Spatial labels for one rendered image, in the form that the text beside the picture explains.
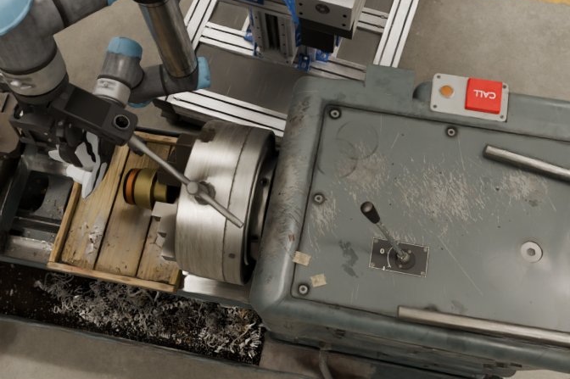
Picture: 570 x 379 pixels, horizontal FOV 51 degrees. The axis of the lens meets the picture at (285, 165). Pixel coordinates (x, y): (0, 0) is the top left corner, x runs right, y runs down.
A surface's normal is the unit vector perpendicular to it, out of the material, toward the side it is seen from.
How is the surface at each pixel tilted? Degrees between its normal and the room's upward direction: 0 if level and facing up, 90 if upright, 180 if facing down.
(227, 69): 0
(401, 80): 0
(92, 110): 33
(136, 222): 0
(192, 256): 58
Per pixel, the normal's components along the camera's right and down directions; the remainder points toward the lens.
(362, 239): -0.04, -0.34
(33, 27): 0.72, 0.50
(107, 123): 0.50, -0.35
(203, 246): -0.17, 0.48
